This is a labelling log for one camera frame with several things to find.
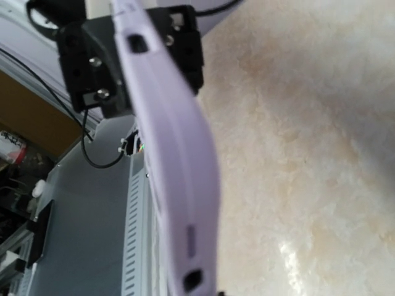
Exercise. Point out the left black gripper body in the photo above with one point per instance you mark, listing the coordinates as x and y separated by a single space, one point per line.
92 70

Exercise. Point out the lavender phone case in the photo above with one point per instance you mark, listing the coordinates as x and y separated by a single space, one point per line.
179 150

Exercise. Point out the front aluminium rail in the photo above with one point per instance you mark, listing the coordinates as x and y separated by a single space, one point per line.
142 270

